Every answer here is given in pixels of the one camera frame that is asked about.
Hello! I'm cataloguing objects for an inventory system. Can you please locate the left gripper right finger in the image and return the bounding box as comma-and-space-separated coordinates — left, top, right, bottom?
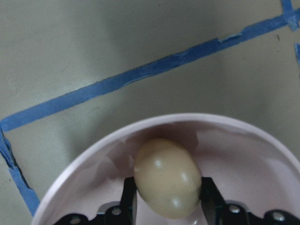
200, 177, 225, 225

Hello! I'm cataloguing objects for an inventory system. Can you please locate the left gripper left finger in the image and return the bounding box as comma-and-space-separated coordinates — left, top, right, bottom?
120, 177, 137, 225

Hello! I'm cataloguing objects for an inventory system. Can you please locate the pink bowl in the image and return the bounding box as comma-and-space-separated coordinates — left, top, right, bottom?
32, 113, 300, 225

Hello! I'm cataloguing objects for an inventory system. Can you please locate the brown egg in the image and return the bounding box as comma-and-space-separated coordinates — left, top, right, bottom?
134, 138, 202, 219

